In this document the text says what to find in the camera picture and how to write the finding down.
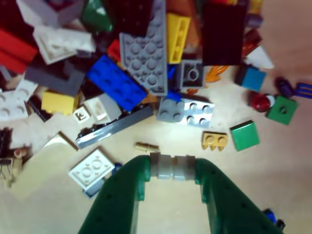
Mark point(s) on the white Lego cone slope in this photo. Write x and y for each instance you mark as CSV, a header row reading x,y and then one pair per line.
x,y
259,57

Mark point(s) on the long dark grey Lego plate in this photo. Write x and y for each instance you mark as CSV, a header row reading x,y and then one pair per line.
x,y
114,126

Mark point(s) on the white and grey Lego slope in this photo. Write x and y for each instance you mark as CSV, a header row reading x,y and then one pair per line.
x,y
104,107

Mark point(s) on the blue Lego brick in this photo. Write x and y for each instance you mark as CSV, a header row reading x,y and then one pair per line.
x,y
117,83

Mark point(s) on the dark grey Lego brick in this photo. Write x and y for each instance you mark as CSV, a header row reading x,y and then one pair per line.
x,y
53,76

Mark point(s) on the dark red round Lego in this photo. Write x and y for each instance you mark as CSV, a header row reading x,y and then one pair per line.
x,y
259,102

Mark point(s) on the grey two-by-four Lego brick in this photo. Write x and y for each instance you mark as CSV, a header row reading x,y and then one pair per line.
x,y
185,112

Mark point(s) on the light grey cylindrical Lego piece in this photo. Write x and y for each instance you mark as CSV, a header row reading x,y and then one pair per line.
x,y
170,167

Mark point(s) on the small blue and black Lego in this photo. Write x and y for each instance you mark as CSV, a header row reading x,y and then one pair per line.
x,y
271,217

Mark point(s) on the dark red-brown Lego piece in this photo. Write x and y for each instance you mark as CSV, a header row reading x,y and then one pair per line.
x,y
252,40

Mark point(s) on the white Lego plate with studs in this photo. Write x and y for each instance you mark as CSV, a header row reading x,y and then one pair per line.
x,y
14,104

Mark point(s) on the dark grey square Lego underside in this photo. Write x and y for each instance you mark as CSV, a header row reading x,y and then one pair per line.
x,y
192,74

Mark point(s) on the green smooth Lego tile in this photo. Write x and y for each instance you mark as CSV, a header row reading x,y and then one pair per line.
x,y
244,135

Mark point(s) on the dark green Lego slope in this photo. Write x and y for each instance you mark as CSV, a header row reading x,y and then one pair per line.
x,y
97,14

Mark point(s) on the grey Lego wedge plate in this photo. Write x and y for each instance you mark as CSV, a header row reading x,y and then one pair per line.
x,y
146,61

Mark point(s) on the teal Lego brick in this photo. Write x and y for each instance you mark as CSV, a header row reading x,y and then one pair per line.
x,y
253,78

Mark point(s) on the tan Lego plate with teeth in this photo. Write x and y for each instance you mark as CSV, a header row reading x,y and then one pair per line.
x,y
214,141

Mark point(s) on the white two-by-two plate underside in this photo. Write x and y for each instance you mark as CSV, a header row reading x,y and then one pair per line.
x,y
91,168

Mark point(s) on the yellow Lego brick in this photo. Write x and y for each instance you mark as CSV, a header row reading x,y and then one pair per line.
x,y
58,102

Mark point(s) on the blue Lego grille tile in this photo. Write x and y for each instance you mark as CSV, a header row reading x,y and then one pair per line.
x,y
304,90

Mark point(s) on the dark blue Lego cylinder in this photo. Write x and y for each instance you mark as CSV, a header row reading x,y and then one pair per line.
x,y
284,85

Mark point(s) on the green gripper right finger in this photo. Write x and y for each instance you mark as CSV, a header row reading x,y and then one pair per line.
x,y
231,202

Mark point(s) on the green Lego tile with stud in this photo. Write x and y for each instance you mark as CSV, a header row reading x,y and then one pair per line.
x,y
281,109

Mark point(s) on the brown Lego slope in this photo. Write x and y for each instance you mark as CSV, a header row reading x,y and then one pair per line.
x,y
192,22

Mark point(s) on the yellow Lego brick underside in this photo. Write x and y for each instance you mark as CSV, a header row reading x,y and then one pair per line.
x,y
178,36

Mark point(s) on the large white Lego brick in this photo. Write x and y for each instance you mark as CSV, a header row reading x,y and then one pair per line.
x,y
46,12

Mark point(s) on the small white printed tile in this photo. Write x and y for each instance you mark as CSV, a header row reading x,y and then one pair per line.
x,y
81,113

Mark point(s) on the red Lego brick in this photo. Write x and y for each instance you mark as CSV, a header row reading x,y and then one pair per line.
x,y
14,51

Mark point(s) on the tan Lego pin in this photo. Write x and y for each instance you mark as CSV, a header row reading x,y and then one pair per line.
x,y
146,146

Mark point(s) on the small red Lego piece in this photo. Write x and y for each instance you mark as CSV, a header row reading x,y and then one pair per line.
x,y
114,50

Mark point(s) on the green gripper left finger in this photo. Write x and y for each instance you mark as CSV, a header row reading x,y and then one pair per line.
x,y
117,202

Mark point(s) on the transparent orange Lego flame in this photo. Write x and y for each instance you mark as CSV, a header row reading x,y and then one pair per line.
x,y
215,73

